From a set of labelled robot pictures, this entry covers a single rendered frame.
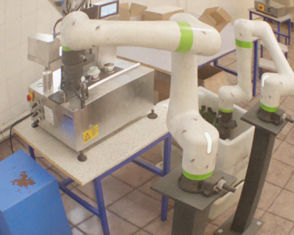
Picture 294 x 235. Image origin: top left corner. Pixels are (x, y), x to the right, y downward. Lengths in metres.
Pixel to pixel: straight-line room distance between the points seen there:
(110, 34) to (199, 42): 0.29
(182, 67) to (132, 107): 0.79
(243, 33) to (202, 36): 0.97
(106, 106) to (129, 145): 0.23
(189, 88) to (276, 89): 0.65
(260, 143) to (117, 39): 1.23
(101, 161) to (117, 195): 0.96
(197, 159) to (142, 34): 0.53
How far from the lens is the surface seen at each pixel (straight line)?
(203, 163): 1.56
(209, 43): 1.34
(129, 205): 2.94
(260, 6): 6.12
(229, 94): 2.34
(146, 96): 2.35
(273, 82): 2.06
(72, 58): 1.36
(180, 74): 1.56
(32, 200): 2.18
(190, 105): 1.62
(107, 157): 2.12
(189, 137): 1.53
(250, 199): 2.48
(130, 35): 1.24
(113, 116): 2.19
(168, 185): 1.68
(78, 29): 1.19
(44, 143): 2.26
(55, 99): 2.07
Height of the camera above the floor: 1.98
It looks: 31 degrees down
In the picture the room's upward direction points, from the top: 1 degrees clockwise
